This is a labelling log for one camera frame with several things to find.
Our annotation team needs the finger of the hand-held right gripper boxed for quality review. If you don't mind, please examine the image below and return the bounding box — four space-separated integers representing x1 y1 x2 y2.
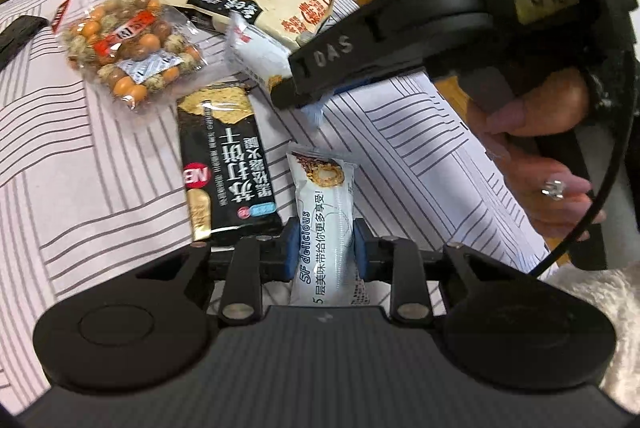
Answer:
269 0 451 110

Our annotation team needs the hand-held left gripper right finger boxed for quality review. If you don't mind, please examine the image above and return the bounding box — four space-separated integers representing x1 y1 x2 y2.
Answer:
352 217 507 324

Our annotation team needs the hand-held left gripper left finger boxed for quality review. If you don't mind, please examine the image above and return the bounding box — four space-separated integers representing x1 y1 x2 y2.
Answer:
134 217 301 324

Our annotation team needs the white snack packet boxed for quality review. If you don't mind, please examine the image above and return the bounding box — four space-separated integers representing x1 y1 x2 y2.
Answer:
285 143 370 309
222 15 327 130

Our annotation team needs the black and gold cracker packet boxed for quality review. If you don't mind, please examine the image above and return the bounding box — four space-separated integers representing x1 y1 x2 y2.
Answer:
176 80 284 247

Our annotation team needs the plain black snack packet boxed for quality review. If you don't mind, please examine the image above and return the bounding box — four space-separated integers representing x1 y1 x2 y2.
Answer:
0 15 49 70

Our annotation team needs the person's right hand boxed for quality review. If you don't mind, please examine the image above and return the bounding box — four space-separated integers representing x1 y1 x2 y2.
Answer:
466 69 607 253

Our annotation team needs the small red sachet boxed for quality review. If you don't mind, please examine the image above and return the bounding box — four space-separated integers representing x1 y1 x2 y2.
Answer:
49 0 74 35

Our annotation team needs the black cable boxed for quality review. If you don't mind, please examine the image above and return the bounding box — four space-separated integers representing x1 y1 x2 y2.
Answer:
529 106 640 280

